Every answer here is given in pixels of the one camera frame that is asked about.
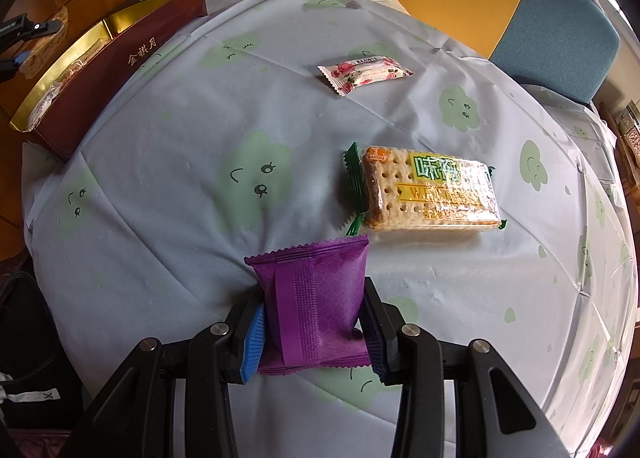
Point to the green cracker packet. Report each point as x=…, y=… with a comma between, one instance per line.
x=425, y=193

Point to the red and gold box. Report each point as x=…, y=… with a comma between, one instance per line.
x=125, y=73

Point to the meat floss bread packet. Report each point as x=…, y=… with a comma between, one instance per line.
x=55, y=93

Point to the black bag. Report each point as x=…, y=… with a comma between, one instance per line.
x=30, y=348

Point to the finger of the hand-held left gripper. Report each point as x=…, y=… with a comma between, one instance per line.
x=15, y=67
x=30, y=29

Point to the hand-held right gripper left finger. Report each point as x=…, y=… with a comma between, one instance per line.
x=252, y=343

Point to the purple snack packet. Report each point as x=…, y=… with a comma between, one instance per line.
x=310, y=308

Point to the floral candy packet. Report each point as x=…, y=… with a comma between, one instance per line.
x=365, y=72

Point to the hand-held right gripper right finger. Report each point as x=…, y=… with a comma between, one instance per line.
x=375, y=349

